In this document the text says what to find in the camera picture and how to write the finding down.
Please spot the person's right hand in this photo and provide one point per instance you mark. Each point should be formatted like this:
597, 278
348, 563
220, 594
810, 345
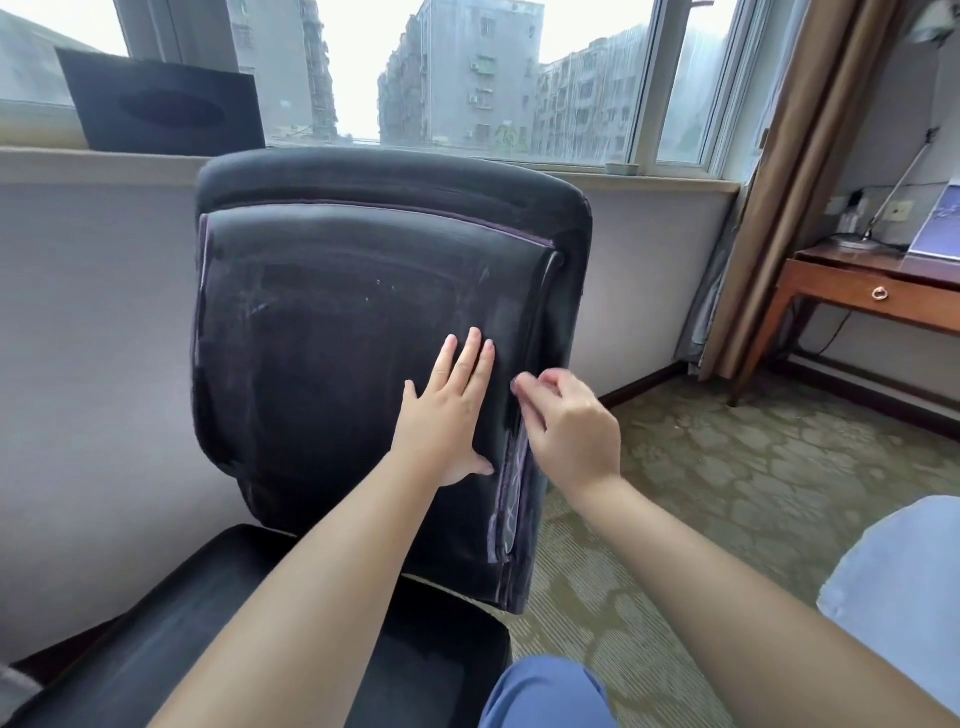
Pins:
577, 442

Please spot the person's left hand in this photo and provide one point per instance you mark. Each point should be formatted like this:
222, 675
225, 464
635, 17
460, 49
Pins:
442, 435

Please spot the black leather chair backrest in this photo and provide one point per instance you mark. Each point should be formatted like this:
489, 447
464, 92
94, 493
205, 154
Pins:
337, 300

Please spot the person's left forearm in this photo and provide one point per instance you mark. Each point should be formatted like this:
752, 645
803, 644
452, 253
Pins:
300, 607

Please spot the person's right forearm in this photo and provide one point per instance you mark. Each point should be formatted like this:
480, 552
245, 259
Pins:
750, 615

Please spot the dark wooden baseboard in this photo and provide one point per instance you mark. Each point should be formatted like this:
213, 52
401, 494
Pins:
645, 384
885, 397

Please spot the grey curtain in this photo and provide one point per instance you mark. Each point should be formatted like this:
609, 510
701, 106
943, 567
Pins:
709, 300

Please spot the wooden furniture leg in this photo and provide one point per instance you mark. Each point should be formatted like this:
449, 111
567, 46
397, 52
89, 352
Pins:
761, 330

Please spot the blue trousers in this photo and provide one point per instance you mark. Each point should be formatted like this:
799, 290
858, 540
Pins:
547, 697

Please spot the brown curtain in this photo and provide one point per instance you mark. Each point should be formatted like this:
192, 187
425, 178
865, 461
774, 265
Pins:
795, 187

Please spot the wide grey apartment building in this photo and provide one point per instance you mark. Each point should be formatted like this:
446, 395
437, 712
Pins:
592, 97

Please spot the tall grey apartment building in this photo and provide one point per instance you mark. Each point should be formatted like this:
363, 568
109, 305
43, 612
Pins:
472, 75

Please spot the brown wooden desk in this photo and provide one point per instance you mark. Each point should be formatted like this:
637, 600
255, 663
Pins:
915, 300

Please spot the grey building with antenna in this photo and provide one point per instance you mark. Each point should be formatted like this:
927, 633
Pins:
277, 67

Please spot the silver desk lamp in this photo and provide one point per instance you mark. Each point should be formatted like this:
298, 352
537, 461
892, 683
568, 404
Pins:
904, 184

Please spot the blue standing display card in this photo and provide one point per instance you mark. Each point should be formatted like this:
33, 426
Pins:
941, 232

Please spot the beige window sill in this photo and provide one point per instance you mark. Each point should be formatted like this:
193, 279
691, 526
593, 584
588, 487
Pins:
90, 165

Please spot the black tissue box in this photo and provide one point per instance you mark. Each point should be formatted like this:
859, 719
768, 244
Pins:
90, 112

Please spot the white sheer curtain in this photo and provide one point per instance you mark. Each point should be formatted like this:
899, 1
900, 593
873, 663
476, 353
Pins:
15, 697

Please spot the grey building roof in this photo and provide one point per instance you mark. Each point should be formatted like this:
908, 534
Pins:
37, 67

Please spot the white wall socket with plug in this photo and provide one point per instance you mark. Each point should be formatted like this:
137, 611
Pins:
844, 208

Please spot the grey window frame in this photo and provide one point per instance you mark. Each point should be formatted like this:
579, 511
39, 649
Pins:
150, 30

